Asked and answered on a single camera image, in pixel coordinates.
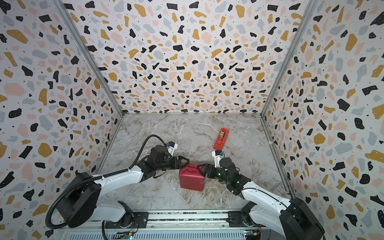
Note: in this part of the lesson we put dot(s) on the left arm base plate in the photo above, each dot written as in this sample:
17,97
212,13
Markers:
129,220

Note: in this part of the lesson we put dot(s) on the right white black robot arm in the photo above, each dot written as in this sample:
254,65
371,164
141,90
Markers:
290,218

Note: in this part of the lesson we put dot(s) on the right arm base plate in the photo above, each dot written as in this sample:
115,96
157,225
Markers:
242,217

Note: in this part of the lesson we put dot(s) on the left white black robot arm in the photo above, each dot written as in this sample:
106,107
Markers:
79,203

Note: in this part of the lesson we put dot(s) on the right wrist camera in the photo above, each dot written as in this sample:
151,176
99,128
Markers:
218,155

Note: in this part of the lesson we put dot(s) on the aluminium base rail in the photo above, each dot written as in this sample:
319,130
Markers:
174,225

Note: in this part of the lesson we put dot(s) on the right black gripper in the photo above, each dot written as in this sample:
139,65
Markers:
210,171

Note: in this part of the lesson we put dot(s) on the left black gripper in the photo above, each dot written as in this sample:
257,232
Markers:
179,165

